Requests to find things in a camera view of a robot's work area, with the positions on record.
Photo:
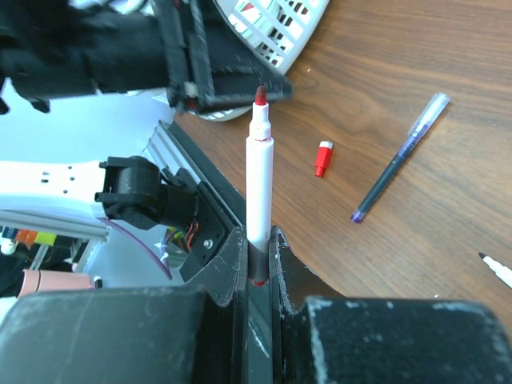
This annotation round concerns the purple pen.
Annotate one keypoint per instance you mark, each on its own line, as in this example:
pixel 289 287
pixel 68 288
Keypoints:
pixel 416 133

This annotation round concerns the aluminium frame rail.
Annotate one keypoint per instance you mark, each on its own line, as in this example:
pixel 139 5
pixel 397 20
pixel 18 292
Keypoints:
pixel 82 199

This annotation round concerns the white plastic dish basket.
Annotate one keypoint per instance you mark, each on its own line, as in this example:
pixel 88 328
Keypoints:
pixel 292 29

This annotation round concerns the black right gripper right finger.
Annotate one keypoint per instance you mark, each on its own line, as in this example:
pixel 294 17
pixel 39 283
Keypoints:
pixel 321 336

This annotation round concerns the red marker pen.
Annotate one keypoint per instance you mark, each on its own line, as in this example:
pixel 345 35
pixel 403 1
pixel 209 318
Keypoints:
pixel 259 188

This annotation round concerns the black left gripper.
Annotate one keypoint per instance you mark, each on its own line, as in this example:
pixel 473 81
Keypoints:
pixel 191 87

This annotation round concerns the white black-tip marker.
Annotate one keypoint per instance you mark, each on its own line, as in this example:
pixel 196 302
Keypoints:
pixel 504 273

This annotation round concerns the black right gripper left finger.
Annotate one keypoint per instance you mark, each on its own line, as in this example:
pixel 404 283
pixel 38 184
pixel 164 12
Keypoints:
pixel 194 333

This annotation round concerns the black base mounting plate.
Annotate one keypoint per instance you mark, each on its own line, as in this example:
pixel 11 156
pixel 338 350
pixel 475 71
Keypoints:
pixel 222 208

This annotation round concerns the watermelon patterned plate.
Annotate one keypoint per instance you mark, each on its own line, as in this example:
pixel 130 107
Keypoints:
pixel 247 14

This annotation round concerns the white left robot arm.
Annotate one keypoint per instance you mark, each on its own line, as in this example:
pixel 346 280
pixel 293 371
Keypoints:
pixel 53 50

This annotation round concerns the red pen cap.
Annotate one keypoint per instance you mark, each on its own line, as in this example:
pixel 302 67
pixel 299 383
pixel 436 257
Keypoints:
pixel 323 158

